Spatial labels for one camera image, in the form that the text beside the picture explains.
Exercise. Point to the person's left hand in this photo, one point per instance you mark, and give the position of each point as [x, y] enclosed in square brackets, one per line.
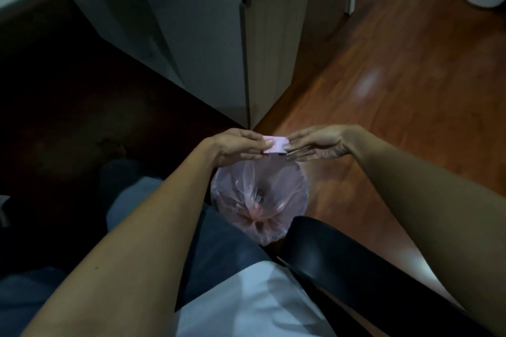
[231, 147]

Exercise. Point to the trash inside bin bag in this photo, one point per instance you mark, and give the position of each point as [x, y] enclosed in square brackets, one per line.
[257, 216]

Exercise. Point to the person's left forearm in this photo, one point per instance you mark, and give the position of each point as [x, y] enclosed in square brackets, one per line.
[138, 253]

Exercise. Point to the pink paper slip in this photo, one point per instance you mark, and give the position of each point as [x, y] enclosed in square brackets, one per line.
[276, 146]

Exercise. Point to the grey wooden cabinet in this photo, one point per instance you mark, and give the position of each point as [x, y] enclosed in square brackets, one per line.
[205, 32]

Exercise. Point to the person's right forearm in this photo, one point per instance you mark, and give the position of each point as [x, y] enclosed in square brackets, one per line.
[435, 206]

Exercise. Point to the person's left fingers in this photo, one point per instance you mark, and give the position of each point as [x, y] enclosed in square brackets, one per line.
[253, 144]

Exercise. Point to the pink translucent plastic bin bag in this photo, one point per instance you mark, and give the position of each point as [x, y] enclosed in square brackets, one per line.
[259, 194]

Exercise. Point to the person's right fingers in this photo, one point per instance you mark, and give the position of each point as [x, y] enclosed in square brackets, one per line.
[302, 145]

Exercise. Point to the person's white shirt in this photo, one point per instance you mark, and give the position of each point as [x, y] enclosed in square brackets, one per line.
[245, 305]

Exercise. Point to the person's right hand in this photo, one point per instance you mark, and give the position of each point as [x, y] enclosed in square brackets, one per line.
[322, 143]

